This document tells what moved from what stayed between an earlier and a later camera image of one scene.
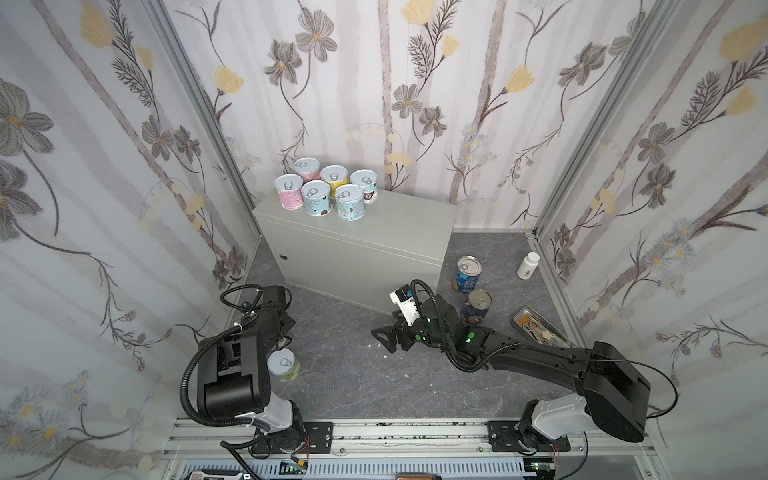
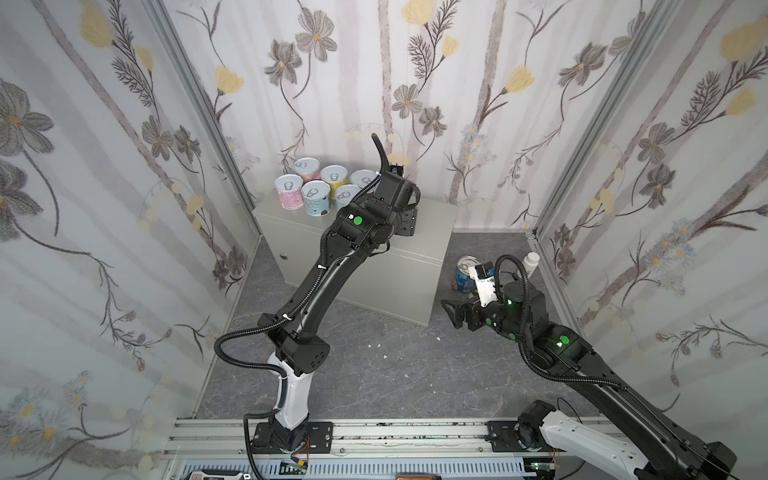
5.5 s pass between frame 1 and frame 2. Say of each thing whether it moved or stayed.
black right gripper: moved
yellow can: stayed
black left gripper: moved
